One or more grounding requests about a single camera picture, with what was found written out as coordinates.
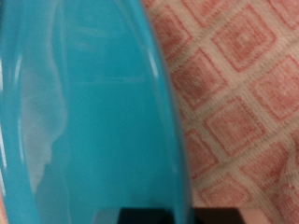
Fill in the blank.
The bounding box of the blue plate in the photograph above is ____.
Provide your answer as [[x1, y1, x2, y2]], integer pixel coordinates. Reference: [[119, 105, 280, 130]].
[[0, 0, 195, 224]]

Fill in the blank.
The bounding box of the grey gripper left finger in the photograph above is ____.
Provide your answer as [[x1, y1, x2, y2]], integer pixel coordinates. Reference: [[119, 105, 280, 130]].
[[96, 207, 172, 224]]

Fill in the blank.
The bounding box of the pink checkered cloth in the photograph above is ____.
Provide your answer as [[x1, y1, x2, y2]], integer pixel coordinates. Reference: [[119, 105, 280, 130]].
[[141, 0, 299, 224]]

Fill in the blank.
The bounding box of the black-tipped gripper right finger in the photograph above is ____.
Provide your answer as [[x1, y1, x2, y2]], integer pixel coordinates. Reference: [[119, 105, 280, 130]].
[[192, 207, 272, 224]]

